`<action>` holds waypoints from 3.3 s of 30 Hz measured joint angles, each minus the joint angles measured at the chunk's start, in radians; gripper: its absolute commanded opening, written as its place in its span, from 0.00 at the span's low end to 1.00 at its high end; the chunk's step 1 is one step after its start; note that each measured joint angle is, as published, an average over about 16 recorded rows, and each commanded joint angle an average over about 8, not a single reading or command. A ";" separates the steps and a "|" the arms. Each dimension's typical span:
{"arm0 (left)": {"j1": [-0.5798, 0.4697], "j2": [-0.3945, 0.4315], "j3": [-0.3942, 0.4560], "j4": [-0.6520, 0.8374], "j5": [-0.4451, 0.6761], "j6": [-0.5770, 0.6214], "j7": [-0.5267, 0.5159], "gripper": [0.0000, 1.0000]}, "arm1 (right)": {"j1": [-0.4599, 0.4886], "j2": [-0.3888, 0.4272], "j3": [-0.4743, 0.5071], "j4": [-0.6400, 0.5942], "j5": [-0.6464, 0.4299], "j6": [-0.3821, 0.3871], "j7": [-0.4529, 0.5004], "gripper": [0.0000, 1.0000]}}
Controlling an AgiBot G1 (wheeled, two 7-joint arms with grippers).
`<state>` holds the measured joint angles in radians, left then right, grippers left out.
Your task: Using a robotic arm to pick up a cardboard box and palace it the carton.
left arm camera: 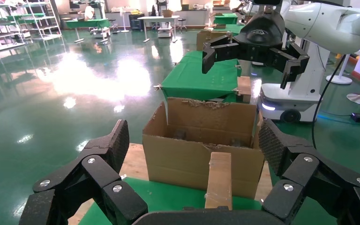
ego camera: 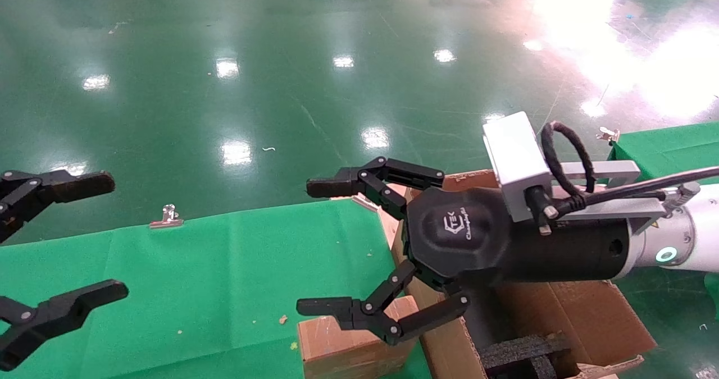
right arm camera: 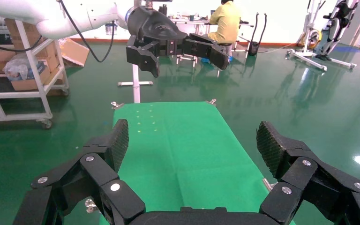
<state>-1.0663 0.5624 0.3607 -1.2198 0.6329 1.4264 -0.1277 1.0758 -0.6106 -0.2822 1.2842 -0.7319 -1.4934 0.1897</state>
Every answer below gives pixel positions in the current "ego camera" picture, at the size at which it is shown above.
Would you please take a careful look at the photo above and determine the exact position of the large open cardboard carton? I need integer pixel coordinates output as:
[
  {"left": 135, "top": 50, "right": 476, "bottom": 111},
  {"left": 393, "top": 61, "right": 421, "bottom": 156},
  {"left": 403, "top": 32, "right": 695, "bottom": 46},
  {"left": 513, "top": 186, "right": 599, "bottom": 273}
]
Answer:
[{"left": 388, "top": 170, "right": 658, "bottom": 379}]

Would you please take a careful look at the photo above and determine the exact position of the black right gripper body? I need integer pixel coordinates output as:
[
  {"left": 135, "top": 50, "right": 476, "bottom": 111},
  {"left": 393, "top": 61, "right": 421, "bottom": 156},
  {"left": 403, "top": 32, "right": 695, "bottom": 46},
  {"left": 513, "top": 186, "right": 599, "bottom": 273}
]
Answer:
[{"left": 404, "top": 187, "right": 632, "bottom": 290}]

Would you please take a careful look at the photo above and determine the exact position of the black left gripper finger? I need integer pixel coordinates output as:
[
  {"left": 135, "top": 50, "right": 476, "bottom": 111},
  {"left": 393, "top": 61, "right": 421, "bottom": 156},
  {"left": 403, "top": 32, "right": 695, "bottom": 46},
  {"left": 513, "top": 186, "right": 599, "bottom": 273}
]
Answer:
[
  {"left": 0, "top": 280, "right": 129, "bottom": 371},
  {"left": 0, "top": 170, "right": 116, "bottom": 244}
]

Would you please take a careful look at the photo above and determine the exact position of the large green table cloth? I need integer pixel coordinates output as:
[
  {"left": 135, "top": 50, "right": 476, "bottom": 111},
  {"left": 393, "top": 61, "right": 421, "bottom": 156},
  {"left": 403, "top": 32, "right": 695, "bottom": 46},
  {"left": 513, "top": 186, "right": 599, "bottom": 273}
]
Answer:
[{"left": 0, "top": 199, "right": 433, "bottom": 379}]

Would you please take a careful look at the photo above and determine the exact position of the small brown cardboard box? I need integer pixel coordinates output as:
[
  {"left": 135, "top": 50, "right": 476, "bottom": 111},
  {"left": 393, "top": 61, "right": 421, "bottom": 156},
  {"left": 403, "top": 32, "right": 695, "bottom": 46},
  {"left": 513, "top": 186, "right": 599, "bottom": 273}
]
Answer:
[{"left": 298, "top": 296, "right": 419, "bottom": 379}]

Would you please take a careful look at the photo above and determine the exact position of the small green table cloth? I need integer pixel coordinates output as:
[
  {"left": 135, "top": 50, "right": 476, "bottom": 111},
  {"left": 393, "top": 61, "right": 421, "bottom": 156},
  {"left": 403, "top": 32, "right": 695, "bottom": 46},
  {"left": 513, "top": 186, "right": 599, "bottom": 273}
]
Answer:
[{"left": 607, "top": 122, "right": 719, "bottom": 186}]

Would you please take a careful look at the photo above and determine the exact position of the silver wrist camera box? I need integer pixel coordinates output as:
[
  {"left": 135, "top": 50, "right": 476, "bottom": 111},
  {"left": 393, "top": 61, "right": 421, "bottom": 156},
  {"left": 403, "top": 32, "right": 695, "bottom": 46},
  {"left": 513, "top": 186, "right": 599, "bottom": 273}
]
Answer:
[{"left": 482, "top": 111, "right": 554, "bottom": 223}]

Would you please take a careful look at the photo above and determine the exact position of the silver camera mount bracket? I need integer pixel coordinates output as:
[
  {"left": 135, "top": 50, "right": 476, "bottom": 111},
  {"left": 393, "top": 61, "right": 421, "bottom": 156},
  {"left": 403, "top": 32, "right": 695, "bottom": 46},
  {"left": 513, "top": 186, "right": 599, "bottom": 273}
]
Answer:
[{"left": 553, "top": 160, "right": 666, "bottom": 236}]

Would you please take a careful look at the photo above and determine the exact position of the black foam insert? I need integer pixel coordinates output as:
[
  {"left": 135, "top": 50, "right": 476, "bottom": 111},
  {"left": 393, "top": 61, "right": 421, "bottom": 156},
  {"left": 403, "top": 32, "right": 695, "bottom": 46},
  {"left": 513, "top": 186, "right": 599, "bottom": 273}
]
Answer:
[{"left": 480, "top": 334, "right": 571, "bottom": 379}]

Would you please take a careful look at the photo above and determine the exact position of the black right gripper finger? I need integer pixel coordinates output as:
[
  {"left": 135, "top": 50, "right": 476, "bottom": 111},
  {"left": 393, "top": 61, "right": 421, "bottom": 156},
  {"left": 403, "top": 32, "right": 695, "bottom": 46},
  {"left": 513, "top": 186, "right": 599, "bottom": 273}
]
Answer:
[
  {"left": 296, "top": 259, "right": 470, "bottom": 346},
  {"left": 306, "top": 156, "right": 445, "bottom": 221}
]

